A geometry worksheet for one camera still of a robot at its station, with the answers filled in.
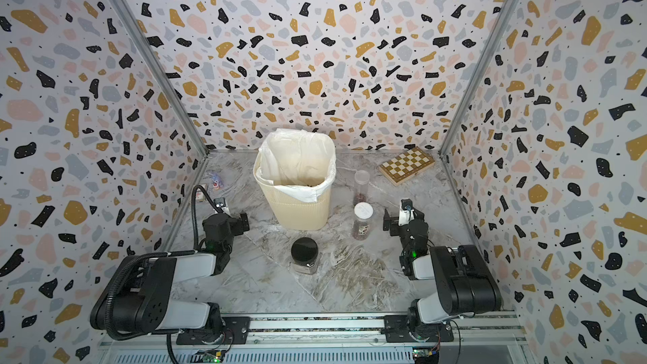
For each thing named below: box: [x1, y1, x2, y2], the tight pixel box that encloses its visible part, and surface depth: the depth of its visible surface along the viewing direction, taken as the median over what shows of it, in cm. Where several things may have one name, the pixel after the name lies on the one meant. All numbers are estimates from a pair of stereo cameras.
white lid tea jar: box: [352, 201, 375, 241], surface depth 85 cm
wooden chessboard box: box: [378, 145, 436, 188], surface depth 115 cm
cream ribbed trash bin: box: [252, 151, 332, 231], surface depth 94 cm
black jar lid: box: [290, 237, 319, 265], surface depth 82 cm
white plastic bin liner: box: [255, 128, 337, 204], surface depth 89 cm
